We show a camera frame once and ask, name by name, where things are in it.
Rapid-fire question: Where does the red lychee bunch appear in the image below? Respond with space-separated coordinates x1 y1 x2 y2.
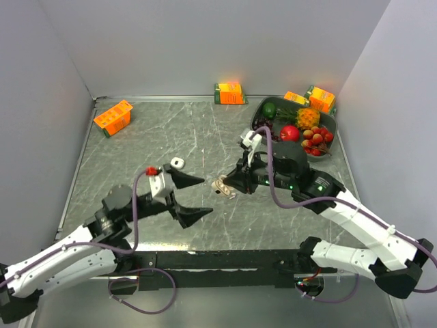
301 126 335 156

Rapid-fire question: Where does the orange juice carton middle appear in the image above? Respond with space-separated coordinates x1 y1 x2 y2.
214 83 248 105

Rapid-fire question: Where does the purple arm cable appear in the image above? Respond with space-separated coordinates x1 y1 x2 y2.
251 126 437 293
0 170 151 290

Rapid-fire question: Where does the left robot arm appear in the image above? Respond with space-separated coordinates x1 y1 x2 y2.
1 164 213 324

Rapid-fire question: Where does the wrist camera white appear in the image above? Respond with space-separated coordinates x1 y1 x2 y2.
240 128 262 167
145 167 173 199

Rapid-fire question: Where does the orange juice carton left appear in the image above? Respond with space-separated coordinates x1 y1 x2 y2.
94 100 133 138

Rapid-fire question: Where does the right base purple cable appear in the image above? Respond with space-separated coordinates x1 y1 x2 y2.
295 273 361 305

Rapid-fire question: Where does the white earbud charging case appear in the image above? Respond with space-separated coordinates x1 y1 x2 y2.
170 156 185 169

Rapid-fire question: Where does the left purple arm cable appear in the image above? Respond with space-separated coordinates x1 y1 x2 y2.
0 170 151 290

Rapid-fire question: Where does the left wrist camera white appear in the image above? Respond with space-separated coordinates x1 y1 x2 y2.
145 167 173 199

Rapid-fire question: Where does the pink earbud charging case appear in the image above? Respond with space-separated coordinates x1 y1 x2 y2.
211 175 236 200

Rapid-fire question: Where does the green lime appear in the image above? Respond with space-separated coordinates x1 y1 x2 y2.
262 102 277 120

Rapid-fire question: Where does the dark grape bunch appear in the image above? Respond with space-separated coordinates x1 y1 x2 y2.
252 117 280 141

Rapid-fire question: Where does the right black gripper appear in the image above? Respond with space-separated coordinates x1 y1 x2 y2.
223 149 295 194

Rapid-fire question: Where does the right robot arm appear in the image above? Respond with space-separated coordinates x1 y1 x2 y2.
225 138 434 299

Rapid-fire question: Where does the dark grey fruit tray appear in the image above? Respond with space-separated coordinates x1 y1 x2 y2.
250 96 337 162

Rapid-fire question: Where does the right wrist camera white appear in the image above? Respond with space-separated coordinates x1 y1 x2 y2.
240 128 262 167

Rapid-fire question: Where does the orange carton behind tray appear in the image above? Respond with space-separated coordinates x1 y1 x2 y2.
283 91 310 107

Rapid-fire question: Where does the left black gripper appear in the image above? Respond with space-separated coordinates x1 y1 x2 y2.
124 163 213 226

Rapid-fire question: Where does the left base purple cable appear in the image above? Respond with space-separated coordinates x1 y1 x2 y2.
108 266 177 314

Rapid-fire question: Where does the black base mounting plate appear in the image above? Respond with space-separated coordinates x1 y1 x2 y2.
94 249 337 292

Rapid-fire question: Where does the aluminium rail frame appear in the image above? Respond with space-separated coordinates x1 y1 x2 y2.
18 96 100 328

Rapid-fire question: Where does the orange juice carton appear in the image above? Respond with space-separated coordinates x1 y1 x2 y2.
304 85 337 114
214 83 248 105
94 100 133 138

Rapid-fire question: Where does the red apple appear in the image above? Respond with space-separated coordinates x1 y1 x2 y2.
279 124 300 142

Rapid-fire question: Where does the orange juice carton right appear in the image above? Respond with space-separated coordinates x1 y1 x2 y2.
304 85 337 114

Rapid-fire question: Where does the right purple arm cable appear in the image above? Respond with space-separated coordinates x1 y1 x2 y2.
251 126 437 293

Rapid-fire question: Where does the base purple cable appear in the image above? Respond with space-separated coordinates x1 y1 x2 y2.
295 273 361 305
108 266 177 314

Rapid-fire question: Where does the small pineapple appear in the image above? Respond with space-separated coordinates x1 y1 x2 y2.
276 107 321 130

